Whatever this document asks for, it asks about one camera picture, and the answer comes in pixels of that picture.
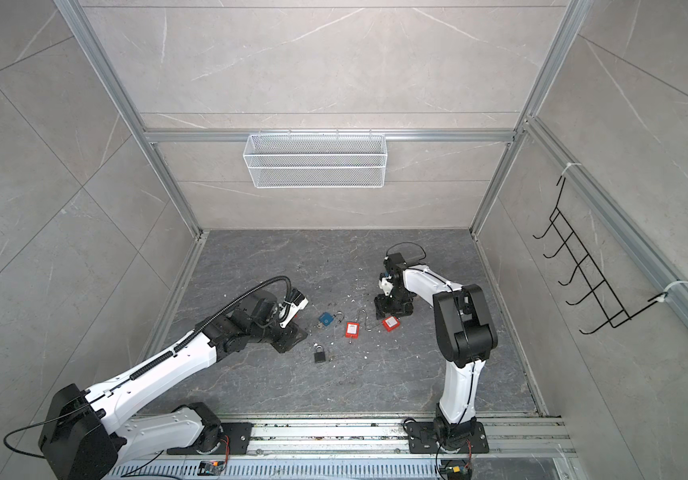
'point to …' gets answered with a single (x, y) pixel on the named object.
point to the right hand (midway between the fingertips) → (388, 312)
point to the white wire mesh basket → (316, 161)
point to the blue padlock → (327, 318)
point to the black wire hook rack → (586, 268)
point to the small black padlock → (319, 355)
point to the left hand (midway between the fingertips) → (302, 324)
